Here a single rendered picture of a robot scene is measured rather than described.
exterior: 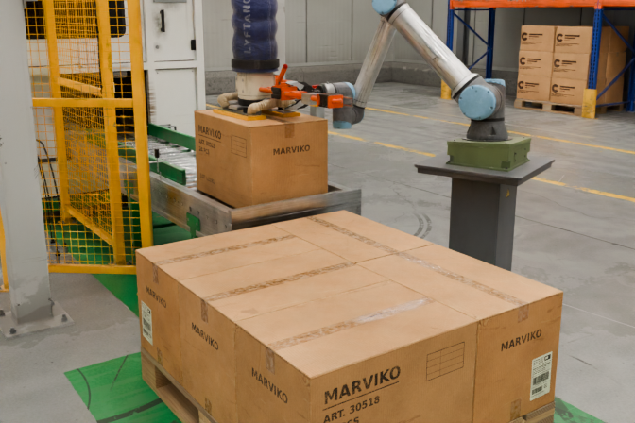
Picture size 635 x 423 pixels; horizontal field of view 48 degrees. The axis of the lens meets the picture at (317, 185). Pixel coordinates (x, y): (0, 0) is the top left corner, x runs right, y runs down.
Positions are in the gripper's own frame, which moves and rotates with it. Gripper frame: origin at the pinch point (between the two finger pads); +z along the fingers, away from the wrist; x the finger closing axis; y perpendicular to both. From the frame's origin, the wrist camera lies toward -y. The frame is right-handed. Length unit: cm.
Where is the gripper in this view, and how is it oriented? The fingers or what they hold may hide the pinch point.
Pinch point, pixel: (287, 95)
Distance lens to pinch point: 321.4
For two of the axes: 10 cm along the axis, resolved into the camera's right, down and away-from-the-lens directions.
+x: 0.2, -9.7, -2.4
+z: -8.2, 1.2, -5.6
